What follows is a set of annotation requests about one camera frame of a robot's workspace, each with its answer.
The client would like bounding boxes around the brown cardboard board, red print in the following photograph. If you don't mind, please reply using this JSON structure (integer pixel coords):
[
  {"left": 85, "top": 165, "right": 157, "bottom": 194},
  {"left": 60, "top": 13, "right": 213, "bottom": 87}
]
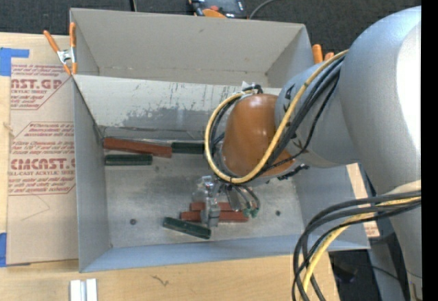
[{"left": 0, "top": 31, "right": 80, "bottom": 268}]

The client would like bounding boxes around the long red-brown flat block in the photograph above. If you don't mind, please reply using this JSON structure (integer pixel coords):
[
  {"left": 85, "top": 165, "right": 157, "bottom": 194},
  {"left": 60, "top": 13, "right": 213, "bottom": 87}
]
[{"left": 102, "top": 136, "right": 173, "bottom": 159}]

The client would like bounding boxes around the grey metal bin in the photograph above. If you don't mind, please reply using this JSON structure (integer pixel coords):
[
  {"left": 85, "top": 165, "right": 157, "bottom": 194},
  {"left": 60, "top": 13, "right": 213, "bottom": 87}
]
[{"left": 69, "top": 8, "right": 371, "bottom": 274}]

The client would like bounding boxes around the dark green flat block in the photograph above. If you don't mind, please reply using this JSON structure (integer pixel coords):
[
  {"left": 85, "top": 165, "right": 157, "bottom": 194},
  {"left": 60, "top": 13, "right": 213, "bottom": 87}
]
[
  {"left": 170, "top": 142, "right": 207, "bottom": 155},
  {"left": 104, "top": 154, "right": 154, "bottom": 167},
  {"left": 162, "top": 216, "right": 212, "bottom": 240}
]

